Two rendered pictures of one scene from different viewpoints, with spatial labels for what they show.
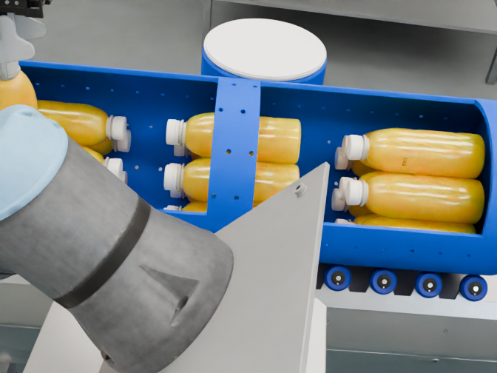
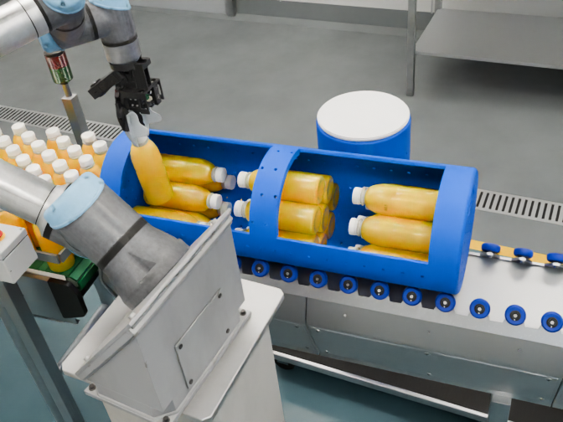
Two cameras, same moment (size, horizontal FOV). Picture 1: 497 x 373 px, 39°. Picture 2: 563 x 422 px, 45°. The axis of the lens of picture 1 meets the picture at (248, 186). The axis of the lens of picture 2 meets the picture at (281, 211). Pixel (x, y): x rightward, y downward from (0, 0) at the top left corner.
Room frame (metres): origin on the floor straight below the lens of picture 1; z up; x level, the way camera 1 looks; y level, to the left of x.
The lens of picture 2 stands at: (-0.25, -0.55, 2.11)
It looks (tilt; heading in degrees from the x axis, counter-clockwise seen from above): 39 degrees down; 27
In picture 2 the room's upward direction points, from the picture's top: 7 degrees counter-clockwise
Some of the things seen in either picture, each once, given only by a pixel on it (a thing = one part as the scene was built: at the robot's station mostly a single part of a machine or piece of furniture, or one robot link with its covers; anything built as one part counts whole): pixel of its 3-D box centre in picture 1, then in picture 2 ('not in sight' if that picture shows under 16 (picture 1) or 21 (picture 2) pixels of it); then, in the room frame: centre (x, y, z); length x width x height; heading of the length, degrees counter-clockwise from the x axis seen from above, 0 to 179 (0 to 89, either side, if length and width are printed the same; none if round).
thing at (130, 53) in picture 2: not in sight; (123, 48); (0.83, 0.33, 1.51); 0.08 x 0.08 x 0.05
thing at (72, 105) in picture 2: not in sight; (112, 225); (1.23, 0.91, 0.55); 0.04 x 0.04 x 1.10; 2
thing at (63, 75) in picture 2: not in sight; (60, 72); (1.23, 0.91, 1.18); 0.06 x 0.06 x 0.05
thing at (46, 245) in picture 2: not in sight; (52, 238); (0.71, 0.63, 0.99); 0.07 x 0.07 x 0.19
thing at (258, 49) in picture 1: (265, 48); (363, 115); (1.43, 0.00, 1.03); 0.28 x 0.28 x 0.01
